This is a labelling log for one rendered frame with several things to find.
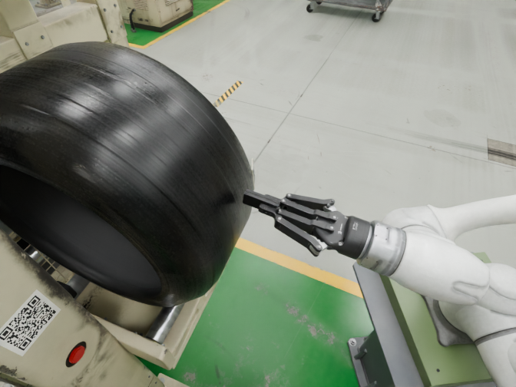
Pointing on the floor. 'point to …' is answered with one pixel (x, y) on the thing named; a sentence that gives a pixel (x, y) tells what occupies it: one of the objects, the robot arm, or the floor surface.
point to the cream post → (61, 334)
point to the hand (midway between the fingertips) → (261, 202)
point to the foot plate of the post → (170, 382)
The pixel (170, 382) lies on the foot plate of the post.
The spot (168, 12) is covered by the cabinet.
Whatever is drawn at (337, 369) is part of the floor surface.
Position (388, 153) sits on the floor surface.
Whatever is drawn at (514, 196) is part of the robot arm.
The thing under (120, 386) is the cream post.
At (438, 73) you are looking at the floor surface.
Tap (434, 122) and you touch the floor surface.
